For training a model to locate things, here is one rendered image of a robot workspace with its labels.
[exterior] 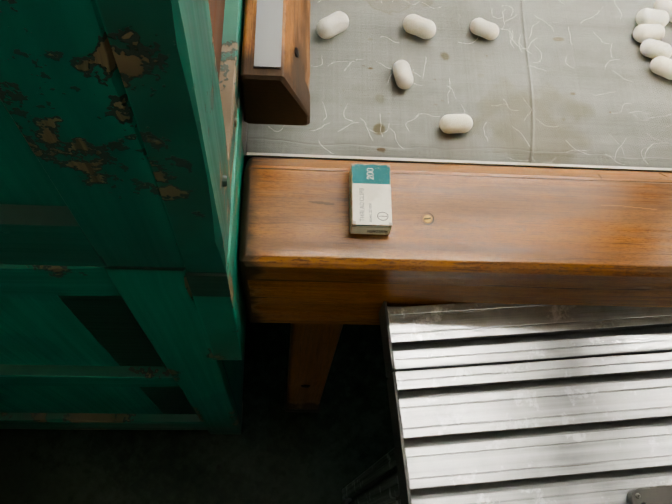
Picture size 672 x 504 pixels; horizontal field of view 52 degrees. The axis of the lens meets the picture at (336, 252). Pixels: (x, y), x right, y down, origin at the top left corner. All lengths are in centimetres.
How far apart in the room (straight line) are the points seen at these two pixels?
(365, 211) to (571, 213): 19
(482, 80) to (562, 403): 33
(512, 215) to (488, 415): 19
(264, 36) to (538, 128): 30
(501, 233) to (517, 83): 19
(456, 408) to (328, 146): 28
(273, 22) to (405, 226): 21
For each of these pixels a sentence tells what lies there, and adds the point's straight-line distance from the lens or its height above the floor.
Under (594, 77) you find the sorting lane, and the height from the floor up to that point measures 74.
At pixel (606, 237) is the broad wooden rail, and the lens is 67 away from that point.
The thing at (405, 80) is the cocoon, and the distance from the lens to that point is 71.
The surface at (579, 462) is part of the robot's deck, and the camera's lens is 70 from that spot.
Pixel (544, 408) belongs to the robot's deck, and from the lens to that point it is 70.
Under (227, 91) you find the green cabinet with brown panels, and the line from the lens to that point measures 54.
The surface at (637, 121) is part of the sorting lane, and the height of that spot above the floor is 74.
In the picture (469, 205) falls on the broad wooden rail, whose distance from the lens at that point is 64.
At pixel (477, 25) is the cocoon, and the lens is 77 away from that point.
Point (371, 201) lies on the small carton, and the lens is 60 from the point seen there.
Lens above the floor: 131
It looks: 67 degrees down
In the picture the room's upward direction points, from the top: 11 degrees clockwise
